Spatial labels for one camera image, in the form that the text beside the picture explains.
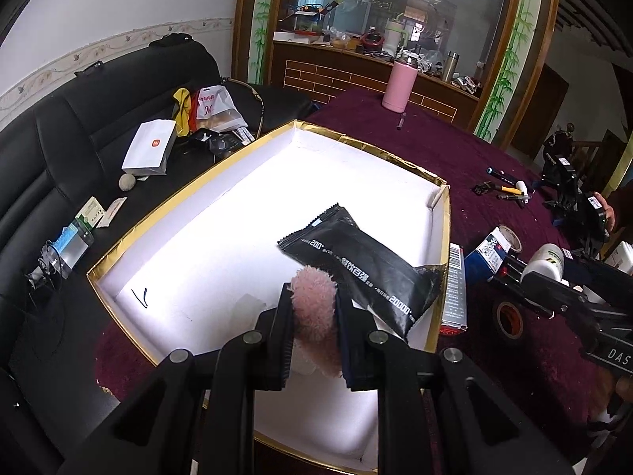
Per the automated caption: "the pink thermos bottle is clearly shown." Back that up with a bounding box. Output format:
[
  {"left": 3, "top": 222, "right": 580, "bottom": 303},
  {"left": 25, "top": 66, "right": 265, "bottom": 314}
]
[{"left": 381, "top": 52, "right": 421, "bottom": 112}]

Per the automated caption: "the small white green box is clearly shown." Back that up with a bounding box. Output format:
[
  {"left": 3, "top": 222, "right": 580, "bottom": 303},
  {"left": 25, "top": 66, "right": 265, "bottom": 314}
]
[{"left": 74, "top": 197, "right": 107, "bottom": 228}]

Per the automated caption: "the silver long box red end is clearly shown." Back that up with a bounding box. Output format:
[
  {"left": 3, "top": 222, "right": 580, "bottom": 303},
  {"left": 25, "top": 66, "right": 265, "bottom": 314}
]
[{"left": 440, "top": 243, "right": 468, "bottom": 334}]

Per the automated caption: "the black plastic packet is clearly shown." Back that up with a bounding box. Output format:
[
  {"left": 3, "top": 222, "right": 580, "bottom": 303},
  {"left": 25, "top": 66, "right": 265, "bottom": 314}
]
[{"left": 190, "top": 129, "right": 243, "bottom": 159}]

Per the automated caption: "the clear blue-label bottle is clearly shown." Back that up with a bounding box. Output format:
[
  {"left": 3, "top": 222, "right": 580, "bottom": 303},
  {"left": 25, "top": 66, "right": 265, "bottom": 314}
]
[{"left": 47, "top": 220, "right": 95, "bottom": 278}]

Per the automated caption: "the white green-print bottle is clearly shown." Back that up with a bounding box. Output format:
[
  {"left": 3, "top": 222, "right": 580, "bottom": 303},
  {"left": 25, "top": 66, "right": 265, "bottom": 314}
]
[{"left": 524, "top": 242, "right": 567, "bottom": 283}]

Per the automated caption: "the black leather sofa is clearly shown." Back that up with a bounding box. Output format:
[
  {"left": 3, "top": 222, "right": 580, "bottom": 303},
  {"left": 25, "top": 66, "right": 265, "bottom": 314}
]
[{"left": 0, "top": 34, "right": 317, "bottom": 475}]

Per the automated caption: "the wooden stair railing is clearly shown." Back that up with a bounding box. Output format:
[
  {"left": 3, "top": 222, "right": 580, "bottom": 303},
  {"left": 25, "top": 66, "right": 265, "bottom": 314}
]
[{"left": 569, "top": 129, "right": 629, "bottom": 194}]

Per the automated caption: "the yellow cloth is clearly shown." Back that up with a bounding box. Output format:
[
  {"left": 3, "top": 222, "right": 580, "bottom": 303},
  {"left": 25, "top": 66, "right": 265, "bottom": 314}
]
[{"left": 172, "top": 88, "right": 191, "bottom": 135}]

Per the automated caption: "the glass fish tank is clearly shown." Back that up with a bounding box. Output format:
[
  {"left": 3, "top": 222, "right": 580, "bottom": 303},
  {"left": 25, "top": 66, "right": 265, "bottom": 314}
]
[{"left": 292, "top": 10, "right": 324, "bottom": 33}]

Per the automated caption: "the black wipes packet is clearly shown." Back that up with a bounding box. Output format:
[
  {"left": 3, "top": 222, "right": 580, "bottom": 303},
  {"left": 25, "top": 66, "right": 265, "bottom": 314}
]
[{"left": 277, "top": 203, "right": 443, "bottom": 340}]

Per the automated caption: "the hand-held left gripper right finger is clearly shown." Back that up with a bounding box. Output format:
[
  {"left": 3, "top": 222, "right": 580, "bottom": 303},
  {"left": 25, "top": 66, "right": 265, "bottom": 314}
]
[{"left": 337, "top": 297, "right": 577, "bottom": 475}]

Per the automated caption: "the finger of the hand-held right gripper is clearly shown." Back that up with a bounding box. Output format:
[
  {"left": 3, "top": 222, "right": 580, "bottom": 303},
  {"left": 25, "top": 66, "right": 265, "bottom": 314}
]
[
  {"left": 495, "top": 255, "right": 601, "bottom": 330},
  {"left": 564, "top": 252, "right": 633, "bottom": 302}
]

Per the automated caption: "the white card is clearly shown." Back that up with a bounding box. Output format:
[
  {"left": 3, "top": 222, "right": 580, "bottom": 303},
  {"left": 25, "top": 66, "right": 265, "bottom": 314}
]
[{"left": 96, "top": 198, "right": 127, "bottom": 228}]

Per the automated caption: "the white snack bag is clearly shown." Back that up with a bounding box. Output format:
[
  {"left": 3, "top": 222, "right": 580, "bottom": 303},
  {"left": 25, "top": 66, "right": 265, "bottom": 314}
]
[{"left": 190, "top": 85, "right": 248, "bottom": 132}]

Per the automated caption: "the white flat carton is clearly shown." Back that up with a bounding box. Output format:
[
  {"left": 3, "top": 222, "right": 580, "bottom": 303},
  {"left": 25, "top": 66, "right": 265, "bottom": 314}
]
[{"left": 121, "top": 120, "right": 178, "bottom": 176}]

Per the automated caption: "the white gold-edged cardboard box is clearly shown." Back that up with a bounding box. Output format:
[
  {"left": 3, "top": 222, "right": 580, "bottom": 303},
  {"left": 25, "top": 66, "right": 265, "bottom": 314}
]
[{"left": 86, "top": 119, "right": 453, "bottom": 473}]

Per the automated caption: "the pink plush toy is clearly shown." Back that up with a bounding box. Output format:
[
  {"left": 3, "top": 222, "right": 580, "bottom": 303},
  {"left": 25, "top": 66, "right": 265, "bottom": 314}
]
[{"left": 289, "top": 266, "right": 344, "bottom": 379}]

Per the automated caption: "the black tape roll red core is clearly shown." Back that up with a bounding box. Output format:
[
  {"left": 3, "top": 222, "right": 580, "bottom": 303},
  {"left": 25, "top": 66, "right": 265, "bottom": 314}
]
[{"left": 492, "top": 301, "right": 525, "bottom": 340}]

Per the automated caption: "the person's right hand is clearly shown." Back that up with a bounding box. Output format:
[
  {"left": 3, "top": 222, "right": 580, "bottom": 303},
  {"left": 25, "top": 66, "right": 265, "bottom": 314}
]
[{"left": 591, "top": 371, "right": 633, "bottom": 407}]

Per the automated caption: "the wooden door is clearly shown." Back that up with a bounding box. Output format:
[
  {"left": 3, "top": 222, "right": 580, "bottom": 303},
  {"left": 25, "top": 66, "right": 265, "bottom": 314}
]
[{"left": 509, "top": 64, "right": 569, "bottom": 162}]

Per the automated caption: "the small metal gadget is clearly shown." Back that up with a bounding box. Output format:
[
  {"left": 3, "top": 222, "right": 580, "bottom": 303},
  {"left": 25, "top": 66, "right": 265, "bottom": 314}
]
[{"left": 25, "top": 257, "right": 55, "bottom": 290}]

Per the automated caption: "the white green tumbler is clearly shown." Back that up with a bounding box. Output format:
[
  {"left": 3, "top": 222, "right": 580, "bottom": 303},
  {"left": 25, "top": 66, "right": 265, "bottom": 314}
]
[{"left": 383, "top": 17, "right": 411, "bottom": 57}]

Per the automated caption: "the blue white carton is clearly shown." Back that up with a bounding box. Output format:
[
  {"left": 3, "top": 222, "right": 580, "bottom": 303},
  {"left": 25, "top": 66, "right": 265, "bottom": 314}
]
[{"left": 465, "top": 228, "right": 512, "bottom": 285}]

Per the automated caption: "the wooden mirror cabinet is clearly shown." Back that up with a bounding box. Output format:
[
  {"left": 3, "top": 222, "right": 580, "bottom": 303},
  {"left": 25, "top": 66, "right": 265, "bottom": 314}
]
[{"left": 232, "top": 0, "right": 562, "bottom": 146}]

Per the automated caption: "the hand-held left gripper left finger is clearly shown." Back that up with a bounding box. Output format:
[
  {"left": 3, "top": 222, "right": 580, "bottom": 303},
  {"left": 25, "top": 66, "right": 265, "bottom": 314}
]
[{"left": 57, "top": 282, "right": 298, "bottom": 475}]

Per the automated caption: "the dark figurine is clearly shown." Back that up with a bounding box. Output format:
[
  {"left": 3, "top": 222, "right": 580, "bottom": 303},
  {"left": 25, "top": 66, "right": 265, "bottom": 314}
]
[{"left": 544, "top": 123, "right": 577, "bottom": 164}]

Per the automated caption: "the black tape roll beige core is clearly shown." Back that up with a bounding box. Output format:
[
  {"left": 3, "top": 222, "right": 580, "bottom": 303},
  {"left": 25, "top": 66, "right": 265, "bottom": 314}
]
[{"left": 497, "top": 225, "right": 522, "bottom": 253}]

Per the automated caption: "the steel flask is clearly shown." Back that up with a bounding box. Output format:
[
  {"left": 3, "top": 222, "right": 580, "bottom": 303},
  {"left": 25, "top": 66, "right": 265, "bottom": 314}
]
[{"left": 442, "top": 50, "right": 461, "bottom": 82}]

